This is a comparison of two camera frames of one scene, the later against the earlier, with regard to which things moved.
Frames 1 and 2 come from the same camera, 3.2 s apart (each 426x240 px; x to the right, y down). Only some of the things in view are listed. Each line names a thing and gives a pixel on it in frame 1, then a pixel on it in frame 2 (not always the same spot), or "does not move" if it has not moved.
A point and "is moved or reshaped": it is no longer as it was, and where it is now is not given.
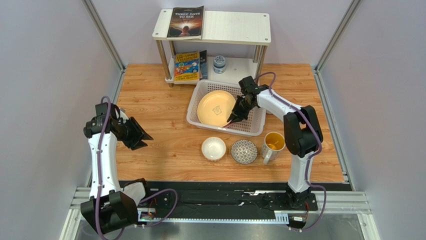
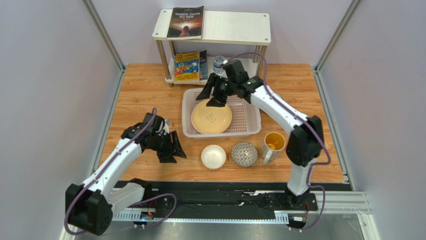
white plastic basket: [252, 125] is moved or reshaped
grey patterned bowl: [244, 151] does not move
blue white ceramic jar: [219, 67] does not move
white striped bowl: [213, 149] is moved or reshaped
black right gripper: [244, 101] to [220, 87]
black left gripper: [138, 132] to [166, 156]
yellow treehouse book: [187, 66] does not move
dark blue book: [203, 64] does not move
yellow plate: [214, 107] is moved or reshaped
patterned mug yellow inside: [272, 145] does not move
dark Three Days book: [186, 23] does not move
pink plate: [228, 124] to [197, 130]
